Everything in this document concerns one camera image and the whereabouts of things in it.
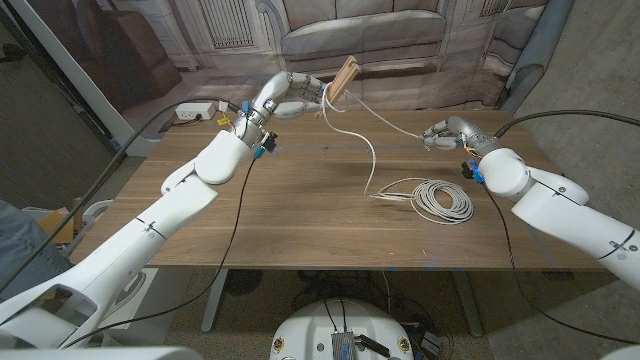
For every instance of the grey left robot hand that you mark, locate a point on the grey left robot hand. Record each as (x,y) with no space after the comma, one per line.
(280,90)

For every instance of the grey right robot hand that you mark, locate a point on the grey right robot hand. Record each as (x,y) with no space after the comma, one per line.
(462,131)

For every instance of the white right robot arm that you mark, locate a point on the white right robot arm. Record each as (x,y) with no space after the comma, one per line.
(575,220)

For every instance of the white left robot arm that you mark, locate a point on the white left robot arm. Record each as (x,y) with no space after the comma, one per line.
(150,235)

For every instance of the white power strip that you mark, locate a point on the white power strip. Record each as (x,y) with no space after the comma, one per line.
(195,111)

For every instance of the printed sofa backdrop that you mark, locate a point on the printed sofa backdrop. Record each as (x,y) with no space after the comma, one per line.
(400,40)

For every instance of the grey rolled backdrop tube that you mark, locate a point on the grey rolled backdrop tube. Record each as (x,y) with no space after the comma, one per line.
(540,50)

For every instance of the grey table leg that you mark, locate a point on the grey table leg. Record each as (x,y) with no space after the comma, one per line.
(467,305)

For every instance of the white table leg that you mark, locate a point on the white table leg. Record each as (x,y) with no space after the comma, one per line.
(214,300)

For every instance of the brown wooden stick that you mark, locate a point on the brown wooden stick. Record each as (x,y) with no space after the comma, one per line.
(78,205)

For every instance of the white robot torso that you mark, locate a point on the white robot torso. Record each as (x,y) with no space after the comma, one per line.
(310,330)

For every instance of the sneaker printed white sheet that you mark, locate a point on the sneaker printed white sheet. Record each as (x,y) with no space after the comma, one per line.
(142,290)

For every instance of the silver finned electronics box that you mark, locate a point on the silver finned electronics box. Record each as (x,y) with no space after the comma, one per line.
(343,346)

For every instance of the brown cardboard piece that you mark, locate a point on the brown cardboard piece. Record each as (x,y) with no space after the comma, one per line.
(55,225)

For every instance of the person in blue jeans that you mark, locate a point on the person in blue jeans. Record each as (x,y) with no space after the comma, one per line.
(20,250)

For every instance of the white robot head edge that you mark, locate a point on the white robot head edge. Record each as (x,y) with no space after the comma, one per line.
(100,354)

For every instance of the white slanted frame post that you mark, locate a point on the white slanted frame post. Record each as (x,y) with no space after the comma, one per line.
(75,75)

